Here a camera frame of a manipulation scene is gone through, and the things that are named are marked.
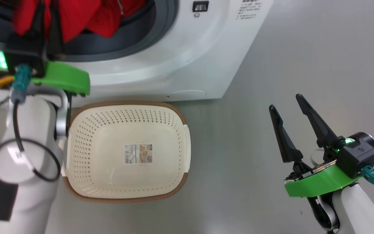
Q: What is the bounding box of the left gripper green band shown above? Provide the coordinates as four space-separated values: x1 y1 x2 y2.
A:
31 0 91 97

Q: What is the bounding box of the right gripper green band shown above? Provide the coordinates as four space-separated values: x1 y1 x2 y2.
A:
268 94 363 198

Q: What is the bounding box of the red garment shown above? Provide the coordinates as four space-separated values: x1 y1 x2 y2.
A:
12 0 147 43

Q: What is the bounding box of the grey rubber door gasket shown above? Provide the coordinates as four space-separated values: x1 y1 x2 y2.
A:
0 0 180 63

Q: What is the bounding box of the white front-load washing machine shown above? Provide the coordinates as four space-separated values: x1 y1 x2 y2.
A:
0 0 274 105

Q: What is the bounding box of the cream basket brown rim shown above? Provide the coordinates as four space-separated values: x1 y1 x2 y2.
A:
60 100 192 204

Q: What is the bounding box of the basket product label sticker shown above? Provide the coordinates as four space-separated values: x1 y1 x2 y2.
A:
123 143 154 165

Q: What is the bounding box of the round white filter cover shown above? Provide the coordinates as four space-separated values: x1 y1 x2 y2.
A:
169 90 207 98

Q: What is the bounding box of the left arm cable teal connector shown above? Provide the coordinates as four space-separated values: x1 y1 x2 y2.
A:
0 64 61 182

